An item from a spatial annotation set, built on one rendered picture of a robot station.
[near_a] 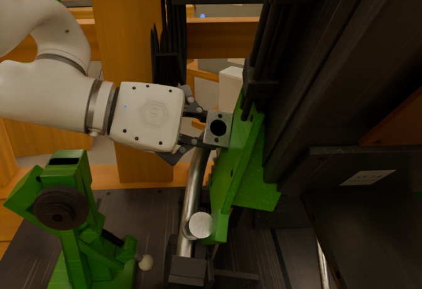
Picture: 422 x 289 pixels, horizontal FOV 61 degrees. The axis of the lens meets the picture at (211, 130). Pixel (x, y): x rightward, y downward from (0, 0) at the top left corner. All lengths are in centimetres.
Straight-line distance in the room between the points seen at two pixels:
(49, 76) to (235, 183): 30
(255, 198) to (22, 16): 38
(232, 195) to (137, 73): 41
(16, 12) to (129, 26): 38
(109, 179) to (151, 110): 50
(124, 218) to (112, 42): 39
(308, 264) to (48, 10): 62
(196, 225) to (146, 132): 16
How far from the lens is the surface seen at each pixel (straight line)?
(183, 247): 65
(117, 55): 82
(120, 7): 79
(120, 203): 89
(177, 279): 64
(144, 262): 69
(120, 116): 53
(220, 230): 53
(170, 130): 53
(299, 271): 75
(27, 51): 97
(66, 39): 58
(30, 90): 54
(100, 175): 103
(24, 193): 59
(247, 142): 46
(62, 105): 53
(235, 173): 49
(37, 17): 48
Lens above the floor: 147
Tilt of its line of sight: 30 degrees down
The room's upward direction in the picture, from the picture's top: straight up
